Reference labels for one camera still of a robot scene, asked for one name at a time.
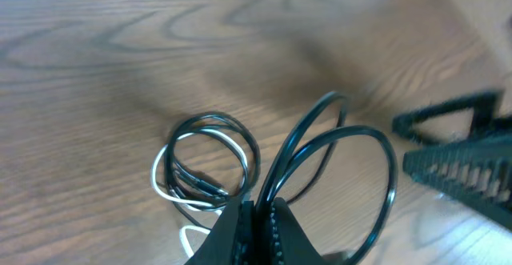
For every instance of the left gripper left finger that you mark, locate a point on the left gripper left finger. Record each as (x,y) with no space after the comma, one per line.
(228,243)

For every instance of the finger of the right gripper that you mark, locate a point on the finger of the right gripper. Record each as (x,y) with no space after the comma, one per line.
(469,117)
(476,173)

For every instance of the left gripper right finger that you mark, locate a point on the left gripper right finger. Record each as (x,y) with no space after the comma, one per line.
(285,242)

